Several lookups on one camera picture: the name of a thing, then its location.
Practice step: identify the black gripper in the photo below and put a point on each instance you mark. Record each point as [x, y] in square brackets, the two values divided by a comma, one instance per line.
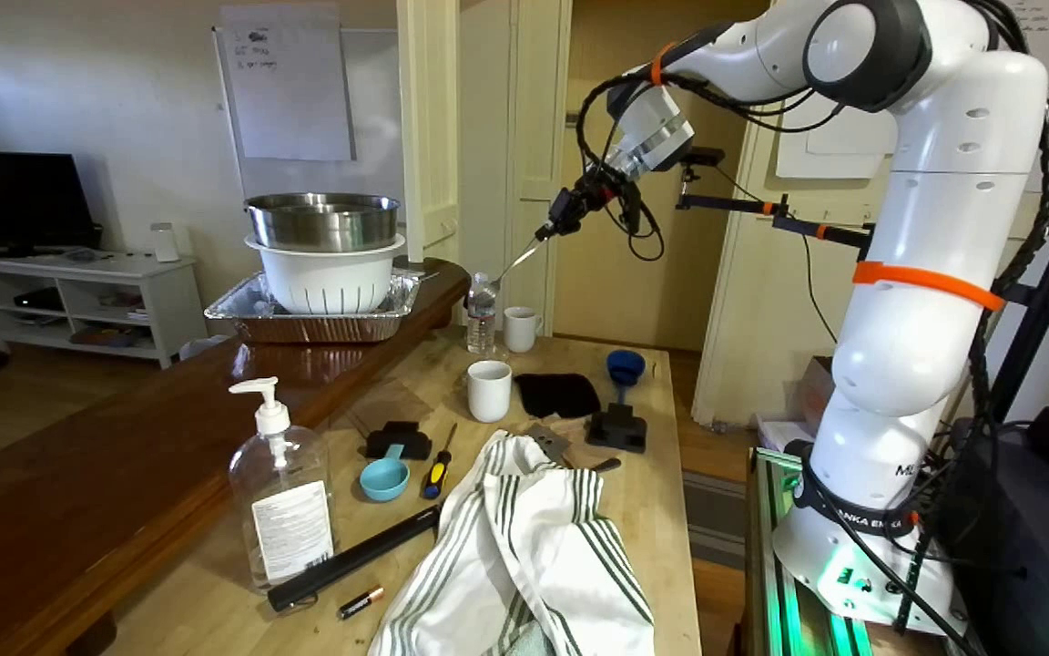
[600, 195]

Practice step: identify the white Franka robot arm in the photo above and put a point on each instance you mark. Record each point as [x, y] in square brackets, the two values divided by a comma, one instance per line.
[938, 240]

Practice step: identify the white ceramic mug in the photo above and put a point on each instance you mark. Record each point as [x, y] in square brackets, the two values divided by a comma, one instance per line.
[491, 396]
[520, 330]

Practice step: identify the dark wooden counter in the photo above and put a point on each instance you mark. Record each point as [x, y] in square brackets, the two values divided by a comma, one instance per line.
[62, 510]

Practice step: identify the white panelled door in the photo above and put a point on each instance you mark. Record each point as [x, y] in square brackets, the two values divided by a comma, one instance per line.
[538, 148]

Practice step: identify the clear plastic water bottle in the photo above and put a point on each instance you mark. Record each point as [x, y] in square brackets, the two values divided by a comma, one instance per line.
[481, 320]

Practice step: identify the black square pot holder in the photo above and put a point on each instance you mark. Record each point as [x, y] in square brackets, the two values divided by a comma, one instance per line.
[556, 396]

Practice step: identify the black block holder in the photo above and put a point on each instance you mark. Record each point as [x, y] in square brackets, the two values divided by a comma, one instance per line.
[617, 428]

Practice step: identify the cream kitchen cabinet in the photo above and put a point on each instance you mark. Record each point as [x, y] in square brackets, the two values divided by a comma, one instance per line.
[757, 330]

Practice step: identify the stainless steel bowl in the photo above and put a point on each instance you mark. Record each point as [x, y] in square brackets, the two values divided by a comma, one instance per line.
[321, 219]

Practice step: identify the white plastic colander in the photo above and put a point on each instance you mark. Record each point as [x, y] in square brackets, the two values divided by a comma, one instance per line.
[324, 279]

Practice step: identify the small black flat object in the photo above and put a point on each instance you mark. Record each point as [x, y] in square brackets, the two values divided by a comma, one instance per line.
[401, 438]

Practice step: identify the aluminium foil tray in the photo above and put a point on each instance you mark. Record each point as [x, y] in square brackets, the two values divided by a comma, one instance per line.
[306, 324]

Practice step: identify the yellow black screwdriver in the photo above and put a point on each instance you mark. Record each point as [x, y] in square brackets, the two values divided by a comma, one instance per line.
[434, 475]

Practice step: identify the white whiteboard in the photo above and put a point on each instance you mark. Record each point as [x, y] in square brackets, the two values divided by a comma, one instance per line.
[286, 91]

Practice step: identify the blue measuring cup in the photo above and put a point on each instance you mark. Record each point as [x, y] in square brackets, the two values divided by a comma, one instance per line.
[383, 481]

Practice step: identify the white green striped towel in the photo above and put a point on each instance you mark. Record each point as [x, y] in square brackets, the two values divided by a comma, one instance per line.
[527, 558]

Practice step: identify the long black bar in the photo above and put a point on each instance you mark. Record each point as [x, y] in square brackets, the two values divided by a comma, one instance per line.
[354, 558]

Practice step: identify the clear hand sanitizer bottle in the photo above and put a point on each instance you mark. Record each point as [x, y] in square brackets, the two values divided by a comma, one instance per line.
[281, 510]

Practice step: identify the small copper battery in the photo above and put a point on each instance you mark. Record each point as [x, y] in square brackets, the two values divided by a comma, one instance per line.
[362, 603]

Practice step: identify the white television stand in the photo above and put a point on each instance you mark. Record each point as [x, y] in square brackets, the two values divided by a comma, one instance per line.
[74, 274]

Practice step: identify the black tripod stand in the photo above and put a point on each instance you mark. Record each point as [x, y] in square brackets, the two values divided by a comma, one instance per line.
[1040, 305]

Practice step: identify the black television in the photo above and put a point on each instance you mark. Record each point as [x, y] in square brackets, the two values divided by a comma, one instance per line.
[10, 202]

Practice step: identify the black equipment case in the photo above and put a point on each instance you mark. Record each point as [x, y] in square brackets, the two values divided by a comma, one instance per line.
[1035, 546]

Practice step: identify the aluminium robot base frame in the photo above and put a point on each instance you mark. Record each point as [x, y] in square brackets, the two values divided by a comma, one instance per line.
[782, 584]

